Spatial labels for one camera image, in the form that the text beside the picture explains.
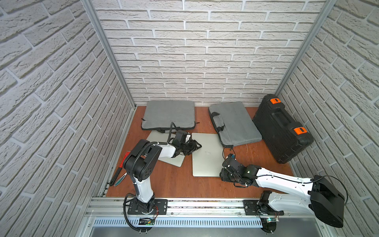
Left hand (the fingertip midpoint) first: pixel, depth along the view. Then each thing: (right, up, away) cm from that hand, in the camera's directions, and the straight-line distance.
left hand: (202, 146), depth 92 cm
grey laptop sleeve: (+24, +13, +14) cm, 31 cm away
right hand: (+12, -15, -9) cm, 22 cm away
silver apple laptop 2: (+3, -8, -5) cm, 10 cm away
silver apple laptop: (-30, +5, +7) cm, 31 cm away
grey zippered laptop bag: (-32, +21, +16) cm, 41 cm away
